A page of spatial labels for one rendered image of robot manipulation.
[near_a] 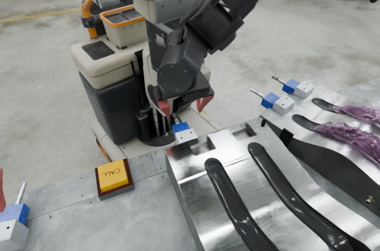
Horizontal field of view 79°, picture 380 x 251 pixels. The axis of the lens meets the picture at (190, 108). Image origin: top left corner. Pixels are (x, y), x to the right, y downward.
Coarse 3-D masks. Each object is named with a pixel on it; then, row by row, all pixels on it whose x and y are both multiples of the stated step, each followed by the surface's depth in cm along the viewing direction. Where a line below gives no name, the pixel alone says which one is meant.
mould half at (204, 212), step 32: (256, 128) 56; (192, 160) 50; (224, 160) 50; (288, 160) 50; (192, 192) 45; (256, 192) 45; (320, 192) 45; (192, 224) 43; (224, 224) 41; (288, 224) 40; (352, 224) 38
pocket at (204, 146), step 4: (204, 140) 56; (208, 140) 56; (192, 144) 55; (196, 144) 55; (200, 144) 56; (204, 144) 56; (208, 144) 56; (212, 144) 54; (192, 148) 55; (196, 148) 56; (200, 148) 56; (204, 148) 56; (208, 148) 56; (212, 148) 55; (216, 148) 52; (196, 152) 55; (200, 152) 55; (204, 152) 55
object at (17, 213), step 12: (24, 204) 48; (0, 216) 46; (12, 216) 46; (24, 216) 48; (0, 228) 43; (12, 228) 43; (24, 228) 47; (0, 240) 42; (12, 240) 43; (24, 240) 46
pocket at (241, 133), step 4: (248, 124) 58; (240, 128) 58; (244, 128) 59; (248, 128) 58; (232, 132) 58; (236, 132) 58; (240, 132) 59; (244, 132) 59; (248, 132) 59; (252, 132) 57; (236, 136) 58; (240, 136) 58; (244, 136) 58; (248, 136) 58; (240, 140) 57
